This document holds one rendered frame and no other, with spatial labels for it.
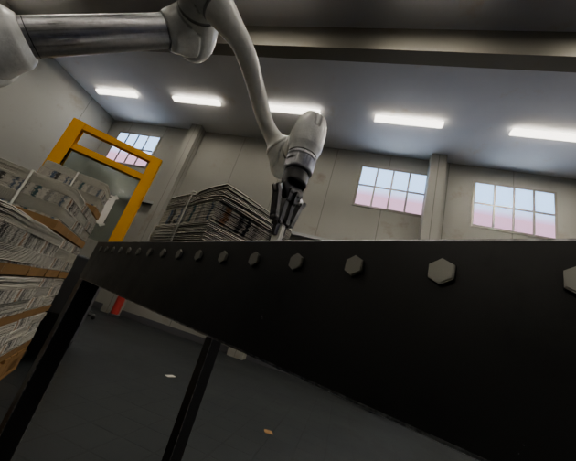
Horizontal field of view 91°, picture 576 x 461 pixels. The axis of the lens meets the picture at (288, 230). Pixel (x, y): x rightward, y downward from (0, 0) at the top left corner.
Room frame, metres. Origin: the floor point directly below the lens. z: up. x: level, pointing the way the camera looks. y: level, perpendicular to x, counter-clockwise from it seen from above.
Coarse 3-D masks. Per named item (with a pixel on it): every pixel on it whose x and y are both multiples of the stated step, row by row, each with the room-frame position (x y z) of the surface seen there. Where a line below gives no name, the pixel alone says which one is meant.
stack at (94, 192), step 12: (48, 168) 1.76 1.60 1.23; (60, 168) 1.78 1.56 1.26; (60, 180) 1.80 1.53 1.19; (72, 180) 1.81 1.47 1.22; (84, 180) 1.84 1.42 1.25; (96, 180) 1.87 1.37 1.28; (84, 192) 1.86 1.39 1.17; (96, 192) 1.88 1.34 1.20; (108, 192) 2.03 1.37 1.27; (96, 204) 1.90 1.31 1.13; (84, 228) 1.90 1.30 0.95; (84, 240) 2.11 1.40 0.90; (72, 252) 1.97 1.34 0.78; (72, 264) 2.15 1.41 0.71; (48, 300) 2.03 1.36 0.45; (36, 324) 2.06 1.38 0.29; (24, 336) 1.91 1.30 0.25; (24, 348) 2.09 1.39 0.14; (12, 360) 1.95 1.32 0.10
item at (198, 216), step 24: (216, 192) 0.75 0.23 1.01; (240, 192) 0.74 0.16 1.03; (192, 216) 0.80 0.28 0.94; (216, 216) 0.72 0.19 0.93; (240, 216) 0.76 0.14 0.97; (264, 216) 0.81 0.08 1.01; (192, 240) 0.75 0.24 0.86; (216, 240) 0.74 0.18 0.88; (240, 240) 0.78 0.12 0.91; (264, 240) 0.84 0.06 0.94
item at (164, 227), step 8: (176, 200) 0.94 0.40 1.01; (184, 200) 0.89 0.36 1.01; (168, 208) 0.97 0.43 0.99; (176, 208) 0.92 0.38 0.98; (168, 216) 0.94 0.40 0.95; (176, 216) 0.89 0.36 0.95; (160, 224) 0.96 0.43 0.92; (168, 224) 0.90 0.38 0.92; (160, 232) 0.93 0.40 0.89; (168, 232) 0.88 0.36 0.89; (152, 240) 0.96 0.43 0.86; (160, 240) 0.91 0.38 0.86
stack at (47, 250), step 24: (0, 216) 0.87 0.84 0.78; (24, 216) 1.00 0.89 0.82; (0, 240) 0.95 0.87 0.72; (24, 240) 1.15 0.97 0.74; (48, 240) 1.40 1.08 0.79; (24, 264) 1.28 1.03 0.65; (48, 264) 1.61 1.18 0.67; (0, 288) 1.17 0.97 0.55; (24, 288) 1.43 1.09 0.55; (48, 288) 1.88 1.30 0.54; (0, 312) 1.34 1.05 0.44; (0, 336) 1.50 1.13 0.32
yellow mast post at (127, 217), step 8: (152, 160) 2.42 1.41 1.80; (160, 160) 2.45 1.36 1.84; (152, 168) 2.44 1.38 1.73; (144, 176) 2.43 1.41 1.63; (152, 176) 2.45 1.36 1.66; (144, 184) 2.44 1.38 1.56; (136, 192) 2.43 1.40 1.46; (144, 192) 2.45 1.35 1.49; (136, 200) 2.44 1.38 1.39; (128, 208) 2.43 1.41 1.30; (136, 208) 2.45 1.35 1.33; (128, 216) 2.44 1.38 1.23; (120, 224) 2.43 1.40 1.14; (128, 224) 2.45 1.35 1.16; (112, 232) 2.42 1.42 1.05; (120, 232) 2.44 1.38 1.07; (112, 240) 2.43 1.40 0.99; (120, 240) 2.45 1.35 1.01
